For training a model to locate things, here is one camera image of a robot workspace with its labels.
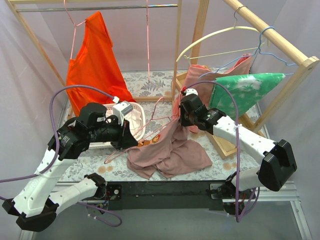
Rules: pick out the white plastic laundry basket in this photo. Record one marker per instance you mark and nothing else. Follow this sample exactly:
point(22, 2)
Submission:
point(137, 135)

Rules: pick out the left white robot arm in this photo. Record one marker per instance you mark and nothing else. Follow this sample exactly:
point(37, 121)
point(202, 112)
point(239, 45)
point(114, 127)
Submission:
point(36, 207)

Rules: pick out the black base bar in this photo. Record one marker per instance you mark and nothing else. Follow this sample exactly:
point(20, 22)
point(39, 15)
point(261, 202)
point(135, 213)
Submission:
point(167, 195)

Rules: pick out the right wooden clothes rack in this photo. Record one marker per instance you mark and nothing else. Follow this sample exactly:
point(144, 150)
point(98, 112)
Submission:
point(305, 66)

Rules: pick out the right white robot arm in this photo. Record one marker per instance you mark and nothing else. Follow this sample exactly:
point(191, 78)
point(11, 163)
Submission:
point(276, 159)

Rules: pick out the blue wire hanger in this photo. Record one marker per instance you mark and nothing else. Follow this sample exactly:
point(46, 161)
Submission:
point(258, 51)

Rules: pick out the wooden clothes rack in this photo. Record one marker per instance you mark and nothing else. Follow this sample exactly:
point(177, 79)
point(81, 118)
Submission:
point(305, 66)
point(80, 95)

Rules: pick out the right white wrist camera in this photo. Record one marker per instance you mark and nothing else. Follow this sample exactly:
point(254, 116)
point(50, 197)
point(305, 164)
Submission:
point(188, 91)

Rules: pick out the orange t shirt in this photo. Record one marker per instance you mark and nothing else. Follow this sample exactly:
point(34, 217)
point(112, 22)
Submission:
point(95, 64)

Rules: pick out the salmon pink shirt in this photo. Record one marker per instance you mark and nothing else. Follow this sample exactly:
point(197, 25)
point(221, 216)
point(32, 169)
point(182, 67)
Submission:
point(204, 86)

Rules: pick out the pink hanger holding orange shirt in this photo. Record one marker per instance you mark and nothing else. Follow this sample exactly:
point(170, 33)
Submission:
point(75, 26)

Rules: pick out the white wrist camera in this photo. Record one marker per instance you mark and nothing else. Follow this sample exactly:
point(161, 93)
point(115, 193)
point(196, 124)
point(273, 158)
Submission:
point(121, 109)
point(188, 91)

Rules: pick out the floral table mat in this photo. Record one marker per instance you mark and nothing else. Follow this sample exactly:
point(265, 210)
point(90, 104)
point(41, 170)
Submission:
point(92, 161)

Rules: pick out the left wooden clothes rack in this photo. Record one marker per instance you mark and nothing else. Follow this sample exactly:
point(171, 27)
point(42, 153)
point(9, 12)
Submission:
point(80, 95)

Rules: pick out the dusty pink t shirt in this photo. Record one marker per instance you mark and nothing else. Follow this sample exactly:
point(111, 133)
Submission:
point(170, 152)

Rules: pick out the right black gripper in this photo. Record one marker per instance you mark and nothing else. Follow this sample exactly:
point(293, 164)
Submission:
point(185, 118)

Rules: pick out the green tie dye shirt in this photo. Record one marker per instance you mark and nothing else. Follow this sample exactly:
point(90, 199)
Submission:
point(236, 94)

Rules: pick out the pale pink cloth in basket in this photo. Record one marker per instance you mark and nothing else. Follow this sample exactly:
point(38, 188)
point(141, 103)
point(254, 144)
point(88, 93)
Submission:
point(135, 119)

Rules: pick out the pink hanger seen edge on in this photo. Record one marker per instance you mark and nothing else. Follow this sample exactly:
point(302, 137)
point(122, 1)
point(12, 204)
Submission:
point(148, 41)

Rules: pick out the cream plastic hanger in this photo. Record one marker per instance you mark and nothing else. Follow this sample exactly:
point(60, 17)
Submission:
point(215, 33)

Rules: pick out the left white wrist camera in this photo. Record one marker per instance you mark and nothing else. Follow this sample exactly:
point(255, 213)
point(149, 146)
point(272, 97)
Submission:
point(121, 109)

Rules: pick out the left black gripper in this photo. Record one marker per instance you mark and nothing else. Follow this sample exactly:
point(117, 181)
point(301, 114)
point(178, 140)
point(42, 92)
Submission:
point(122, 135)

